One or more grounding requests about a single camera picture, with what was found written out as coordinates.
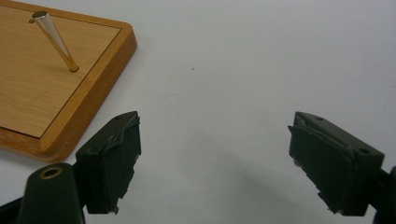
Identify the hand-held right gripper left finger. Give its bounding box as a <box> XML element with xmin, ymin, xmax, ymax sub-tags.
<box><xmin>75</xmin><ymin>110</ymin><xmax>142</xmax><ymax>216</ymax></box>

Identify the wooden pen stand base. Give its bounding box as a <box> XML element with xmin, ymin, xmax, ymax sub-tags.
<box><xmin>0</xmin><ymin>0</ymin><xmax>138</xmax><ymax>163</ymax></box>

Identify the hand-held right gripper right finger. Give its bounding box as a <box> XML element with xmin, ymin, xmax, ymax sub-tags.
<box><xmin>287</xmin><ymin>111</ymin><xmax>386</xmax><ymax>217</ymax></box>

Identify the gold conical pen holder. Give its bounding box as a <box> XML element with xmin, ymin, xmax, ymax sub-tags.
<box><xmin>28</xmin><ymin>10</ymin><xmax>79</xmax><ymax>73</ymax></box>

